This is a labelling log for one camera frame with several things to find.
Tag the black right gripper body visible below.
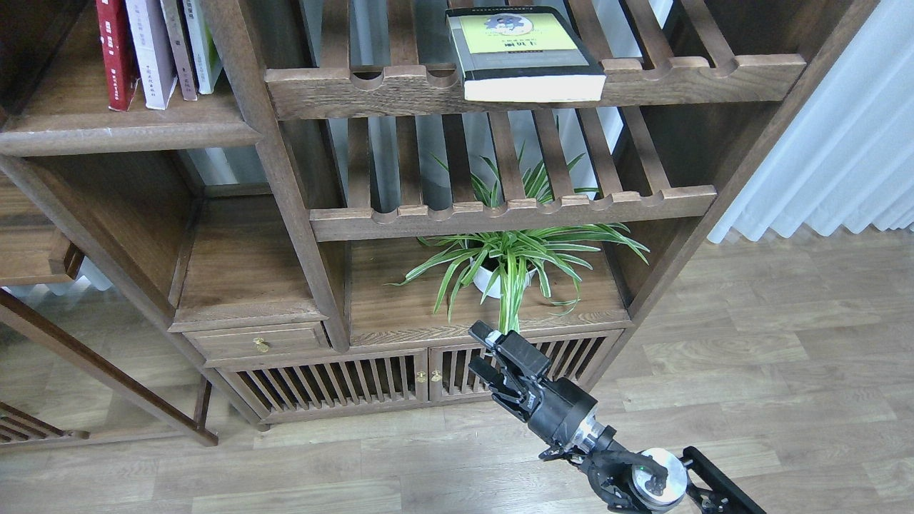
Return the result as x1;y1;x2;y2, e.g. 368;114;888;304
488;330;598;452

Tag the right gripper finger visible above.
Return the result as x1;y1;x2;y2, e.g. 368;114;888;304
469;356;503;388
468;320;503;349

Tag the yellow and black thick book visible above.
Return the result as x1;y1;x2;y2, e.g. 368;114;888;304
445;6;607;102

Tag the pale lilac paperback book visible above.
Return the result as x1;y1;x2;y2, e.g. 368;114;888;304
125;1;179;110

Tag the red paperback book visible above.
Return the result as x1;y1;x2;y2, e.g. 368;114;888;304
95;0;140;111

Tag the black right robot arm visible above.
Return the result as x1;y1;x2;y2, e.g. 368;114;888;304
469;321;761;513

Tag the white plant pot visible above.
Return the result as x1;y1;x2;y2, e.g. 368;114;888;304
473;258;538;303

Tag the green spider plant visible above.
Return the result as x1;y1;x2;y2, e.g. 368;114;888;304
389;139;651;336

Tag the dark wooden bookshelf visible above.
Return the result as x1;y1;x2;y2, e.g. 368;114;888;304
2;1;878;427

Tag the brass drawer knob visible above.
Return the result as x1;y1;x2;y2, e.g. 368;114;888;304
252;337;271;353

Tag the brown upright book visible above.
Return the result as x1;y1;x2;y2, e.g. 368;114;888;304
160;1;199;101

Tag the white curtain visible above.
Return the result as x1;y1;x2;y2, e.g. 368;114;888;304
708;1;913;243

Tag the white green upright book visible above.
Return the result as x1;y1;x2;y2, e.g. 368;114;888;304
181;1;224;94

